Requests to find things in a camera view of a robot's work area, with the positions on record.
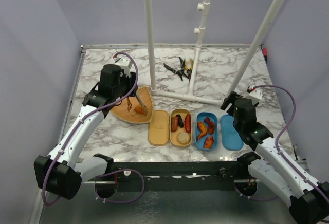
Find metal food tongs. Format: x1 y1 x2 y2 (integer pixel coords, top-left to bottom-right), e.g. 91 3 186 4
126 93 148 116

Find orange fried shrimp piece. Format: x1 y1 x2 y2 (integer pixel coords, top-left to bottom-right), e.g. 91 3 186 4
134 104 144 114

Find woven bamboo basket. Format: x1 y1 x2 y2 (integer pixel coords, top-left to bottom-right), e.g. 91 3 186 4
111 86 154 124

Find brown fried patty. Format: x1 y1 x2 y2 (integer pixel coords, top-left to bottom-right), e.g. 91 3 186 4
208 122 215 135

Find orange chicken wing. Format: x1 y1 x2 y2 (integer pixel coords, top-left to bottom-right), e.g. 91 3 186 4
197 121 207 140

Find blue lunch box lid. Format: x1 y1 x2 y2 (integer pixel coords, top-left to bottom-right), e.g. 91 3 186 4
220 115 244 151

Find beige lunch box lid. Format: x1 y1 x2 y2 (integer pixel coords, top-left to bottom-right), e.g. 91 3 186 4
148 110 169 146

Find red sausage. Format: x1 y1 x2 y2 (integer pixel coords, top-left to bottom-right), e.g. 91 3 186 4
184 114 191 133

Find black sea cucumber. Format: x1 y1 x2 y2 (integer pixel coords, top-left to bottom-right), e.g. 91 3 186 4
176 115 184 128

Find brown sausage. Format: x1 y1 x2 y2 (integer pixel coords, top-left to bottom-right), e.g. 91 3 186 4
171 116 178 132

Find white steamed bun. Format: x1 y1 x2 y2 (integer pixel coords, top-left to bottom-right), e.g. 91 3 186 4
177 132 190 145

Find orange fried chicken piece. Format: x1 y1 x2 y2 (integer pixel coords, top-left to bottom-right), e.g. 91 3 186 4
203 136 214 150

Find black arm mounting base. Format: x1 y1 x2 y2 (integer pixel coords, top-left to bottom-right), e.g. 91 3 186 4
89 152 260 198

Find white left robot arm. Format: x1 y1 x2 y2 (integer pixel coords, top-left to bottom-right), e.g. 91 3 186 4
34 64 138 206

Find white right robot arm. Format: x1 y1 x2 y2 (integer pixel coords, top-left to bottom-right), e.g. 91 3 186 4
221 89 328 223

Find blue lunch box base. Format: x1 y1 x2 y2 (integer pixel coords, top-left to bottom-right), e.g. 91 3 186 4
194 112 218 152

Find beige lunch box base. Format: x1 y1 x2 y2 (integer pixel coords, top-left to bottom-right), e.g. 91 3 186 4
169 108 193 148

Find black pruning shears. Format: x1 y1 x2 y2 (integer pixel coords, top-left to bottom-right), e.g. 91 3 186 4
163 57 189 81

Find red clamp at table corner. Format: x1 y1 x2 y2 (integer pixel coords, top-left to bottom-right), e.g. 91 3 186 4
262 48 267 61

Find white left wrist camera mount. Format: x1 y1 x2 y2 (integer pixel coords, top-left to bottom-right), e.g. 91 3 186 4
114 57 133 76

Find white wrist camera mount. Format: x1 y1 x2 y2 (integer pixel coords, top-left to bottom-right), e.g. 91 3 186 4
114 57 133 76
244 86 263 106

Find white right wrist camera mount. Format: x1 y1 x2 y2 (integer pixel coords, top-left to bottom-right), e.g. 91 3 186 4
244 86 263 106

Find white PVC pipe frame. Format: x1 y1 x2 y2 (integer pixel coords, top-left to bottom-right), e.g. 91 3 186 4
144 0 284 105

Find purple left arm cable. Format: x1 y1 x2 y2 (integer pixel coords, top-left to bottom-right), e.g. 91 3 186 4
42 51 145 207

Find yellow handled pliers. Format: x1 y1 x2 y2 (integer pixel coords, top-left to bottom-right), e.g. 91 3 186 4
184 59 194 81

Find aluminium table frame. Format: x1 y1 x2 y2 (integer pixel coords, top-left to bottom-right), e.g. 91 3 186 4
28 44 324 224

